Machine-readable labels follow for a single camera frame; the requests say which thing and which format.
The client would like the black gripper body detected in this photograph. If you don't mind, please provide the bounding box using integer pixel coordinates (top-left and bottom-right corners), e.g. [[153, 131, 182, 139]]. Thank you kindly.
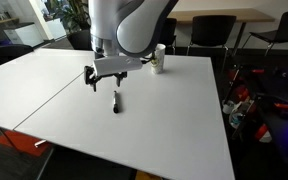
[[84, 65, 128, 84]]

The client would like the black marker pen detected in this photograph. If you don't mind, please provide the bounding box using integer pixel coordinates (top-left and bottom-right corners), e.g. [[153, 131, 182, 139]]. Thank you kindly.
[[111, 90, 122, 115]]

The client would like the white paper cup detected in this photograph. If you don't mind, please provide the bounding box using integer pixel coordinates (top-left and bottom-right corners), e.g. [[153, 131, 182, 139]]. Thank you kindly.
[[150, 43, 167, 75]]

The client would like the green potted plant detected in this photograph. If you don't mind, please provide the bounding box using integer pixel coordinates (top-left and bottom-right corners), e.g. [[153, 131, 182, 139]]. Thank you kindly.
[[49, 0, 92, 32]]

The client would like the white cabinet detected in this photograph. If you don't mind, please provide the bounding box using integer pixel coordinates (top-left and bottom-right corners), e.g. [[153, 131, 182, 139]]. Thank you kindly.
[[3, 22, 46, 48]]

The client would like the white tape roll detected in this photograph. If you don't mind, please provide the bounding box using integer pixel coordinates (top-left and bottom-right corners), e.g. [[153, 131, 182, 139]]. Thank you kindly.
[[221, 99, 236, 115]]

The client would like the wooden table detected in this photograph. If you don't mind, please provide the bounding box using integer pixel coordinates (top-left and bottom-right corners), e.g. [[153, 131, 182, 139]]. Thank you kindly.
[[166, 7, 276, 25]]

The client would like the red clamp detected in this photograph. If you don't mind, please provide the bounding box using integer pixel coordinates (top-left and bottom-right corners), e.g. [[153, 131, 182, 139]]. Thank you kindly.
[[272, 101, 288, 112], [231, 84, 249, 102], [253, 123, 270, 142], [249, 67, 266, 75]]

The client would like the teal white plastic item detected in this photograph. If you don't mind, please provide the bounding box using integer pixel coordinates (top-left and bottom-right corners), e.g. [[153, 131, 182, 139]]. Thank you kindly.
[[228, 100, 252, 128]]

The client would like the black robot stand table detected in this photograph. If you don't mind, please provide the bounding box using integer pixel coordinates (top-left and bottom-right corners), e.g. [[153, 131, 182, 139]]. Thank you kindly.
[[217, 55, 288, 180]]

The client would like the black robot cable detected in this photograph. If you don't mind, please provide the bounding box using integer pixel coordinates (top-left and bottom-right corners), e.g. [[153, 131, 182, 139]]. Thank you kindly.
[[139, 54, 159, 67]]

